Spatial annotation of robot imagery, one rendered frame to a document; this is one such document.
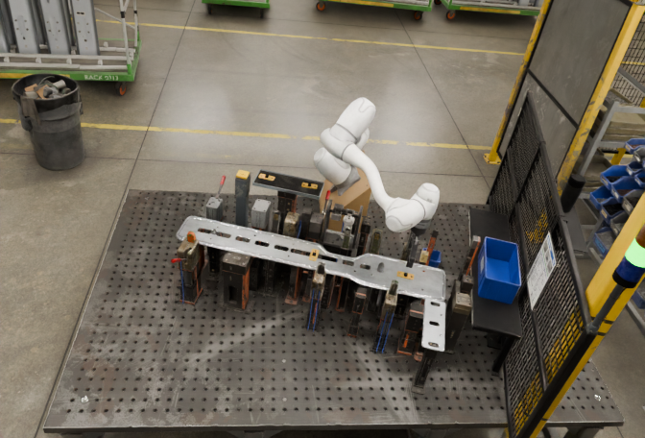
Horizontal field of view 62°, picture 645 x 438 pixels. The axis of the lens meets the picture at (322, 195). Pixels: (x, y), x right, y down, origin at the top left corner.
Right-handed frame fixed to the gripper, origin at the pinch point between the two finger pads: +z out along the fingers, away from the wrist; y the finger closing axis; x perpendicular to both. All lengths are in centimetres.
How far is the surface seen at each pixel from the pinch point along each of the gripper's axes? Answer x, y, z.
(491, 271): 42.8, -13.5, 10.1
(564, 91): 107, -227, -4
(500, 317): 45.4, 16.2, 10.4
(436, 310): 16.4, 18.3, 13.5
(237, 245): -85, 5, 14
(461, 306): 26.9, 16.6, 9.1
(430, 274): 12.7, -5.1, 13.5
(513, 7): 138, -776, 83
